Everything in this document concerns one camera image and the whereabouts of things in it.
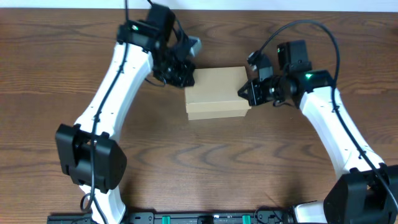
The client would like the black mounting rail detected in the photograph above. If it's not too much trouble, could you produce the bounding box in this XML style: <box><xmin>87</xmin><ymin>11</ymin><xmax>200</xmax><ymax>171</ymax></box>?
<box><xmin>46</xmin><ymin>207</ymin><xmax>297</xmax><ymax>224</ymax></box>

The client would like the brown cardboard box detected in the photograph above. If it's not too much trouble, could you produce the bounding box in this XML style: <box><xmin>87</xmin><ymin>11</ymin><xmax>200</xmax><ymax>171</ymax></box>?
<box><xmin>185</xmin><ymin>67</ymin><xmax>251</xmax><ymax>121</ymax></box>

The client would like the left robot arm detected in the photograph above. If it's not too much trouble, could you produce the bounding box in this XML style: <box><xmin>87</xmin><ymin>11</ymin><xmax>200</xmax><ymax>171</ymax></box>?
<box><xmin>47</xmin><ymin>4</ymin><xmax>201</xmax><ymax>223</ymax></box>

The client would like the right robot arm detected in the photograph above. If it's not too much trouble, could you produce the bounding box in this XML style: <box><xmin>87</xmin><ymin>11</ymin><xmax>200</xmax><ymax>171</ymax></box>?
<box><xmin>238</xmin><ymin>40</ymin><xmax>397</xmax><ymax>223</ymax></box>

